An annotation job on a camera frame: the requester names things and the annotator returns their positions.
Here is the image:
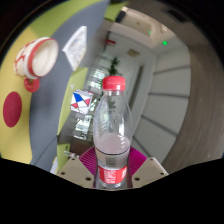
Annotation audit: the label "red and white patterned mug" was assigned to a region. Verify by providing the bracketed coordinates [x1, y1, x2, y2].
[13, 36, 60, 93]

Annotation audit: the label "clear red-capped water bottle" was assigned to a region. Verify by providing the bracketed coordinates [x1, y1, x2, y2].
[92, 75, 134, 189]

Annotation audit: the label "lime green chair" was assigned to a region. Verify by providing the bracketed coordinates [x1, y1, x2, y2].
[103, 1, 129, 23]

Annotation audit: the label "flat round red coaster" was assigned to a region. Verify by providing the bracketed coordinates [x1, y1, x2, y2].
[2, 91, 23, 128]

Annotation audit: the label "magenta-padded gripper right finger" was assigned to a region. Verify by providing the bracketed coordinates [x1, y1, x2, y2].
[128, 146, 169, 188]

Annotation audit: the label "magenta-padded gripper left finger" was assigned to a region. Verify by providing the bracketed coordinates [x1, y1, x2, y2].
[57, 146, 98, 188]

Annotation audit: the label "row of potted green plants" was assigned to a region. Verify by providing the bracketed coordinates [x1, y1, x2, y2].
[108, 56, 121, 77]

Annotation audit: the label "yellowish framed wall picture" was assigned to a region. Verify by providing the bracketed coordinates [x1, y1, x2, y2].
[127, 49, 141, 58]

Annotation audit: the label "white printed magazine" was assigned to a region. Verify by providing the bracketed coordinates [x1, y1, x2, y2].
[62, 25, 88, 72]

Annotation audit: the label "black backpack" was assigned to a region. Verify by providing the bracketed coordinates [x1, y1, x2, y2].
[115, 9, 128, 23]

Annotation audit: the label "white cube red blue triangles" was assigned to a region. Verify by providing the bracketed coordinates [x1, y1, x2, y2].
[69, 89, 94, 114]

